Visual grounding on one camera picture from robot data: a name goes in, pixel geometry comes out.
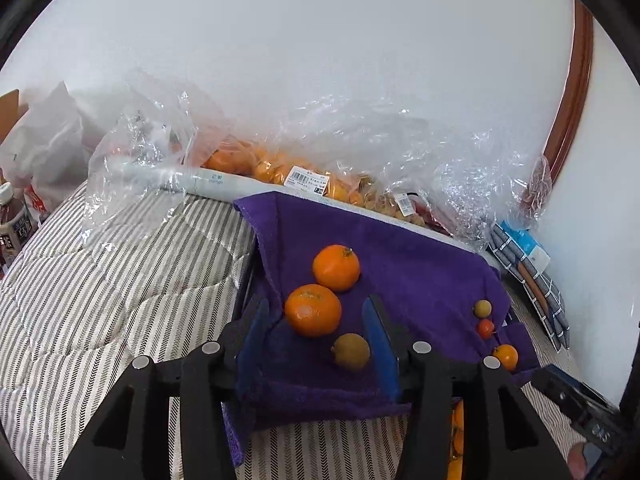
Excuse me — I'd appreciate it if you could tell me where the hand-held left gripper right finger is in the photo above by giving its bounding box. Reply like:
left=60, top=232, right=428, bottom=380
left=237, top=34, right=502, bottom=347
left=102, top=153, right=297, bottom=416
left=361, top=294, right=576, bottom=480

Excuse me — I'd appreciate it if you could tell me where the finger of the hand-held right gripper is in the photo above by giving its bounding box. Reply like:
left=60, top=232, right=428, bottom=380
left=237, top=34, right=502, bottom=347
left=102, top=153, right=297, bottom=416
left=530, top=365, right=611, bottom=428

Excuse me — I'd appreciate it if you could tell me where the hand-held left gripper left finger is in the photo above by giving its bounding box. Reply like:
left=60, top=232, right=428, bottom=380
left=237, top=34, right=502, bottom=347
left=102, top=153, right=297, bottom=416
left=57, top=295, right=271, bottom=480

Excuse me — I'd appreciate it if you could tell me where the small glossy orange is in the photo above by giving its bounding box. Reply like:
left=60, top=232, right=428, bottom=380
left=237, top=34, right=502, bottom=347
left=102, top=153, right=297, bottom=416
left=492, top=343, right=519, bottom=372

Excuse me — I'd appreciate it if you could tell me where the large orange with green speck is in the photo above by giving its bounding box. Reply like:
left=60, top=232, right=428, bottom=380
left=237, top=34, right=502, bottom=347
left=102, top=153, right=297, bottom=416
left=284, top=284, right=343, bottom=338

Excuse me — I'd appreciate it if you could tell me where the large orange with stem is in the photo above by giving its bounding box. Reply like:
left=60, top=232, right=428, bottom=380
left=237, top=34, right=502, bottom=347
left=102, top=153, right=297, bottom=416
left=312, top=244, right=362, bottom=293

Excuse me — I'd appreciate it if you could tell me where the pile of oranges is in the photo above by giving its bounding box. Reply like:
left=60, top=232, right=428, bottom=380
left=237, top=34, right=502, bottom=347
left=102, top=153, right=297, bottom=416
left=449, top=399, right=467, bottom=480

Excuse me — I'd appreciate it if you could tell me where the clear plastic bag of brown fruits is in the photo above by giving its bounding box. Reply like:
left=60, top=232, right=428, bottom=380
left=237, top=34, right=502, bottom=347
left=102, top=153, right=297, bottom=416
left=357, top=160, right=441, bottom=231

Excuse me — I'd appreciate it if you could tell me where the person's right hand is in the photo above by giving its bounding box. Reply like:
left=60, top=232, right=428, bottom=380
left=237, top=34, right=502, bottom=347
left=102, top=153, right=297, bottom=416
left=567, top=441, right=592, bottom=480

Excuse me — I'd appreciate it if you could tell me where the purple towel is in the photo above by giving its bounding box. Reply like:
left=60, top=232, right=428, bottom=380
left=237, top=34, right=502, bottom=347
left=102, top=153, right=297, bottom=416
left=220, top=191, right=541, bottom=467

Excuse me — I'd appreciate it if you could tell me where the blue checked folded cloth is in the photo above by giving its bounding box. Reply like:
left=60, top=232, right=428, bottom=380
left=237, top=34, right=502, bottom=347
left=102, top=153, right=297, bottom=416
left=487, top=220, right=572, bottom=352

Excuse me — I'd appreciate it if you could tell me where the striped quilted cover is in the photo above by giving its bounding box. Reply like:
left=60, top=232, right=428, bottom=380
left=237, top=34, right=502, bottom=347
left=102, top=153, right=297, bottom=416
left=0, top=180, right=591, bottom=480

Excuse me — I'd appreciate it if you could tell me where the blue and white tissue pack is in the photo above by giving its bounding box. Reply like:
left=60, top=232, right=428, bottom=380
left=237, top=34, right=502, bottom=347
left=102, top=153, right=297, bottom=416
left=500, top=220, right=552, bottom=272

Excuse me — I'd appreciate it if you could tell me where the clear plastic bag of oranges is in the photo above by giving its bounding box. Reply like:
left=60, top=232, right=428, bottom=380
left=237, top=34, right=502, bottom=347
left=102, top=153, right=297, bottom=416
left=197, top=125, right=373, bottom=207

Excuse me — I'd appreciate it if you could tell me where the crumpled clear plastic bag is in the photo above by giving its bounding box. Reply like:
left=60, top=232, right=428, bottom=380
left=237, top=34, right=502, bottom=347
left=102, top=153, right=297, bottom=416
left=425, top=125, right=553, bottom=253

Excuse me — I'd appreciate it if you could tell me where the empty clear plastic bag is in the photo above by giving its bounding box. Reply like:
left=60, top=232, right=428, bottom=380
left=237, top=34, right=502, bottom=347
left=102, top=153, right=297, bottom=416
left=82, top=72, right=211, bottom=251

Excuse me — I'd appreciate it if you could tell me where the dark drink bottle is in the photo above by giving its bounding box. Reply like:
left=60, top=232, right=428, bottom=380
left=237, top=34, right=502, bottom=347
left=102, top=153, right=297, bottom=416
left=0, top=181, right=37, bottom=273

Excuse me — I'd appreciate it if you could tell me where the white plastic bag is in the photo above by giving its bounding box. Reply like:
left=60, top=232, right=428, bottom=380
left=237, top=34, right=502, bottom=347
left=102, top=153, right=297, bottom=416
left=0, top=81, right=103, bottom=221

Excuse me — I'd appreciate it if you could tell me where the brown cardboard box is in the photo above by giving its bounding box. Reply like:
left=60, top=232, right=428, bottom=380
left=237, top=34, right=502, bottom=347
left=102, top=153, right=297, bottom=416
left=0, top=89, right=22, bottom=146

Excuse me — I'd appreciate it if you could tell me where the brown wooden door frame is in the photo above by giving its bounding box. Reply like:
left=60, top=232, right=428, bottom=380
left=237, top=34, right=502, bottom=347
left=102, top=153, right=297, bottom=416
left=541, top=0, right=596, bottom=188

